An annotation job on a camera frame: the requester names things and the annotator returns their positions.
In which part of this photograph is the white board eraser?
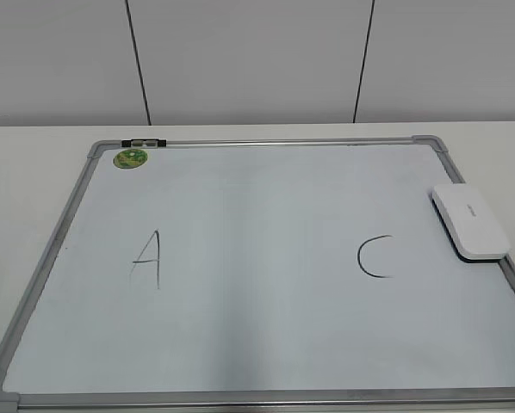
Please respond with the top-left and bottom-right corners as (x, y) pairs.
(431, 183), (511, 262)

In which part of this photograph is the black and silver hanger clip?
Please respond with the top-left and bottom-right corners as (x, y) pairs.
(121, 139), (167, 148)

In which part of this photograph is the green round magnet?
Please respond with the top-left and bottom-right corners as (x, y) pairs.
(113, 149), (148, 170)

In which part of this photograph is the white whiteboard with grey frame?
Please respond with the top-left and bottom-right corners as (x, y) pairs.
(0, 135), (515, 412)

